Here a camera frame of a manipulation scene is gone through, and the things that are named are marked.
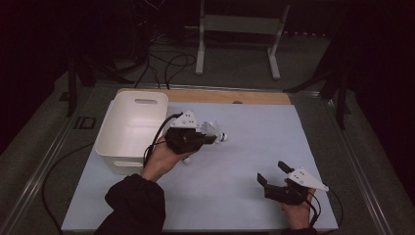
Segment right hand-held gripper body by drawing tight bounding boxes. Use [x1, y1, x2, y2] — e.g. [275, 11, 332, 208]
[263, 166, 330, 206]

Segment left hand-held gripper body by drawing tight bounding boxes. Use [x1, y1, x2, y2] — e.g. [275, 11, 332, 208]
[164, 110, 209, 155]

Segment white plastic bin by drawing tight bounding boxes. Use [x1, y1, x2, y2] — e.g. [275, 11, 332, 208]
[94, 90, 170, 177]

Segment person's right hand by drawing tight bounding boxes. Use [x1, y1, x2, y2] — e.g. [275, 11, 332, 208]
[283, 189, 316, 230]

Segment person's left hand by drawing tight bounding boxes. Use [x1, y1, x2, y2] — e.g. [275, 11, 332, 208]
[140, 140, 197, 182]

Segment pale table mat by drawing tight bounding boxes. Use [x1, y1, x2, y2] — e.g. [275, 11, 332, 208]
[61, 101, 340, 233]

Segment black tripod stand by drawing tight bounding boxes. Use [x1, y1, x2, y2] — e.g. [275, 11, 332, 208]
[283, 19, 352, 130]
[67, 55, 135, 118]

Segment white metal stand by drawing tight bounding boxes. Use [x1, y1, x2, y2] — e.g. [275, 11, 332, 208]
[184, 0, 292, 81]

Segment left hand-held gripper cable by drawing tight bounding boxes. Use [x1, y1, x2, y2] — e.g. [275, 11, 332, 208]
[142, 112, 184, 169]

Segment looped black floor cable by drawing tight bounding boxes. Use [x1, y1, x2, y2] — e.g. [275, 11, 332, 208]
[134, 48, 198, 90]

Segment aluminium frame rail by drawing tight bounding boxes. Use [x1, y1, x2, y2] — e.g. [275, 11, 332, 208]
[0, 97, 86, 235]
[325, 97, 394, 235]

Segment long black floor cable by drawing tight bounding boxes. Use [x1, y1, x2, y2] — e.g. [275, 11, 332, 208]
[41, 141, 96, 235]

